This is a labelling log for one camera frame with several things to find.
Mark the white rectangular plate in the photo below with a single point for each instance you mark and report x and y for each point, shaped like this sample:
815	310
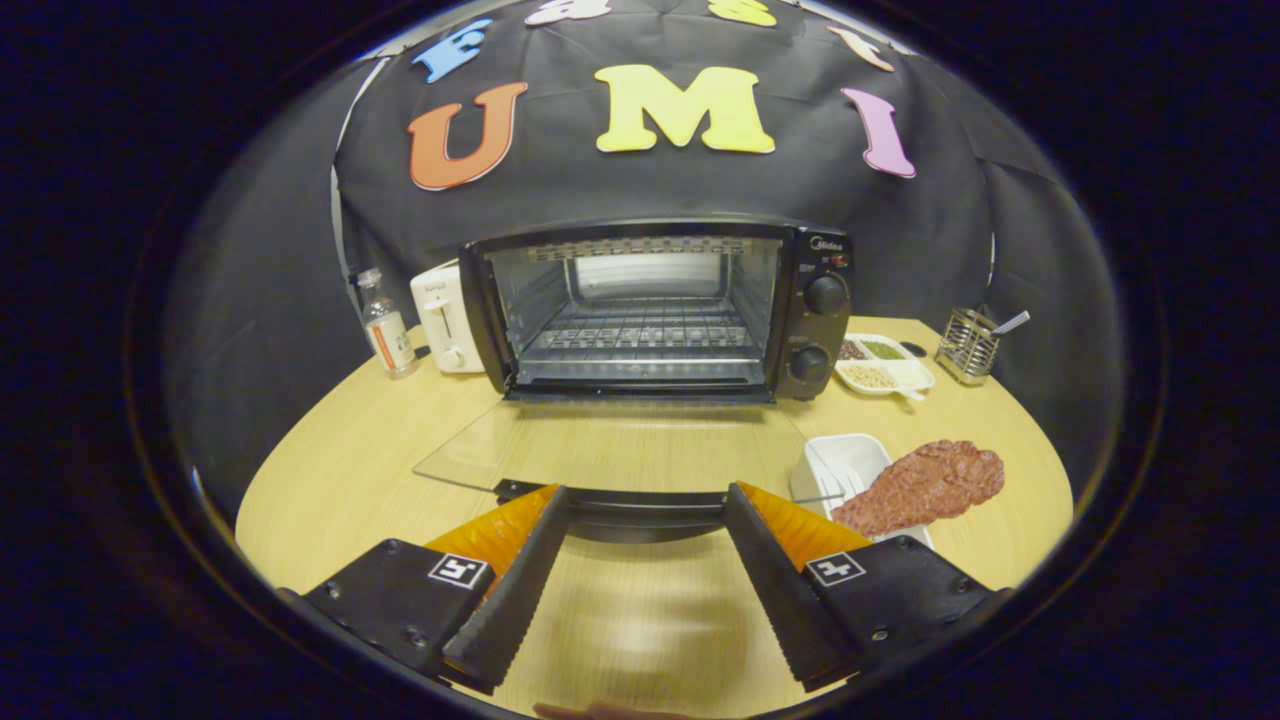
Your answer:
845	465

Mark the reddish brown meat slice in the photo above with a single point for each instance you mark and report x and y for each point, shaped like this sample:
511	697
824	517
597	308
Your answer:
920	485

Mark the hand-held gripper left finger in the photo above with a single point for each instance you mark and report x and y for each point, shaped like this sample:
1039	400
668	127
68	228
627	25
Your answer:
520	595

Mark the white bread toaster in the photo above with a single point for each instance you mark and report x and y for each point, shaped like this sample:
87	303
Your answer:
445	320

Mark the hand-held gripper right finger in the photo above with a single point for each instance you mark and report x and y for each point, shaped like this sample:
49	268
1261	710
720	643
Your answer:
785	598

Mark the black toaster oven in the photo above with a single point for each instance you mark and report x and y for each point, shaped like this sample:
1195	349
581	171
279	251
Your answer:
800	320

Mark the clear glass bottle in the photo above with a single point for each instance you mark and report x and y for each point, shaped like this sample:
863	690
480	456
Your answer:
388	335

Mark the white divided dish with beans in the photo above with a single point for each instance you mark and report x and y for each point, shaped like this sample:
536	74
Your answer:
880	375

